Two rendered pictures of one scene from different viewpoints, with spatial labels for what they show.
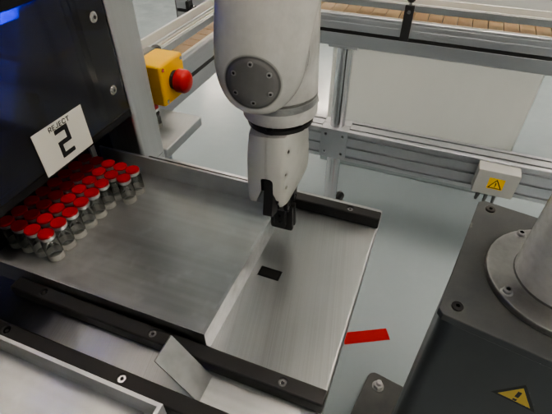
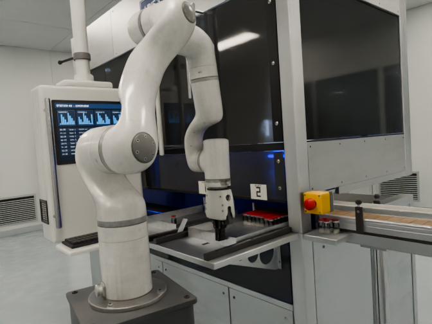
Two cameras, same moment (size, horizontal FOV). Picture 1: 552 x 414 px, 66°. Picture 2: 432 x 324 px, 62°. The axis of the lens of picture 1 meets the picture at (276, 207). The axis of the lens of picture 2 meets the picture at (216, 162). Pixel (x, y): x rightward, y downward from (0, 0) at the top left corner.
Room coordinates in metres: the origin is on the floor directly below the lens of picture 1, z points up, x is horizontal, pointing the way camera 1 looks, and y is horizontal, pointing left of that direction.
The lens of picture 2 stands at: (0.99, -1.05, 1.22)
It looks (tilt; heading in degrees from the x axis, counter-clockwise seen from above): 3 degrees down; 118
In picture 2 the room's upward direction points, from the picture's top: 4 degrees counter-clockwise
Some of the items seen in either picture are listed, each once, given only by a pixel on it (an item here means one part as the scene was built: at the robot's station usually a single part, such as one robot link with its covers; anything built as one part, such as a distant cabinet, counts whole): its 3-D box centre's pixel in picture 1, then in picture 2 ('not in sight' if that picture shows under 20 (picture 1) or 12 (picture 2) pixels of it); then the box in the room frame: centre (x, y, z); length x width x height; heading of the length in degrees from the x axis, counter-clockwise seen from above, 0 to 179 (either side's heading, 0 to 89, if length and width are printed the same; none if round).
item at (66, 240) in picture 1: (90, 208); (259, 220); (0.46, 0.27, 0.90); 0.18 x 0.02 x 0.05; 159
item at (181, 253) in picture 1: (142, 227); (243, 227); (0.43, 0.19, 0.90); 0.34 x 0.26 x 0.04; 69
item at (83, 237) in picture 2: not in sight; (108, 234); (-0.30, 0.22, 0.82); 0.40 x 0.14 x 0.02; 68
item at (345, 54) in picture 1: (334, 145); not in sight; (1.30, -0.21, 0.46); 0.09 x 0.09 x 0.77; 69
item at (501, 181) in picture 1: (495, 180); not in sight; (1.05, -0.68, 0.50); 0.12 x 0.05 x 0.09; 69
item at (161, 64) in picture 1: (157, 76); (317, 202); (0.71, 0.21, 1.00); 0.08 x 0.07 x 0.07; 69
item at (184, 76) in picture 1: (179, 80); (310, 204); (0.69, 0.17, 0.99); 0.04 x 0.04 x 0.04; 69
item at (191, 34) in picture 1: (178, 48); (424, 225); (1.03, 0.24, 0.92); 0.69 x 0.16 x 0.16; 159
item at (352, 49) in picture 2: not in sight; (359, 69); (0.82, 0.66, 1.51); 0.85 x 0.01 x 0.59; 69
